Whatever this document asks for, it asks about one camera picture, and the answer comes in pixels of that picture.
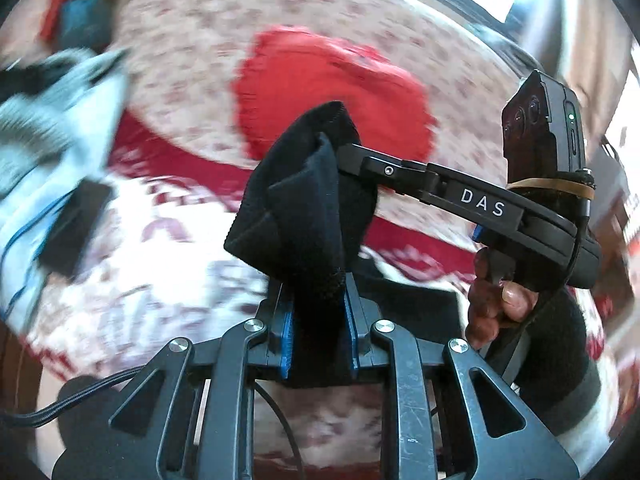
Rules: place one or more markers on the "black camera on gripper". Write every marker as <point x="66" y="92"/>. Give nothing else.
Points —
<point x="542" y="130"/>

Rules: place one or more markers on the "beige curtain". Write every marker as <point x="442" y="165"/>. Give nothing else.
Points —
<point x="587" y="45"/>

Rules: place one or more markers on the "red and white blanket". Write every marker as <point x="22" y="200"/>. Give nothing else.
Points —
<point x="156" y="268"/>

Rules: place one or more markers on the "light blue fleece jacket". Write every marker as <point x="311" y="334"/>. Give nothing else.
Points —
<point x="58" y="120"/>

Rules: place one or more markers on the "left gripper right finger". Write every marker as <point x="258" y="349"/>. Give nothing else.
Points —
<point x="363" y="357"/>

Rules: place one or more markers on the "teal bag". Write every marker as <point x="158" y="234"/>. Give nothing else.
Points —
<point x="85" y="24"/>

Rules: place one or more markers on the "red heart-shaped pillow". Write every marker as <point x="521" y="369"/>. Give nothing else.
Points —
<point x="292" y="70"/>

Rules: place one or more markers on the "floral beige quilt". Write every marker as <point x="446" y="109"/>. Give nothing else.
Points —
<point x="214" y="82"/>

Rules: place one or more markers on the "black pants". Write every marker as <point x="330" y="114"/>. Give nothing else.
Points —
<point x="301" y="223"/>

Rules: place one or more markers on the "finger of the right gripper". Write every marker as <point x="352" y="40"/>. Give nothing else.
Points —
<point x="403" y="176"/>

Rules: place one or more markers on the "black smartphone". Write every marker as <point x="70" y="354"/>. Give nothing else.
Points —
<point x="71" y="232"/>

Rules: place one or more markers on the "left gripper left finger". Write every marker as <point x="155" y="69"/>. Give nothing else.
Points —
<point x="281" y="329"/>

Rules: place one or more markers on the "right hand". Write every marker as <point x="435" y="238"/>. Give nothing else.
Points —
<point x="494" y="306"/>

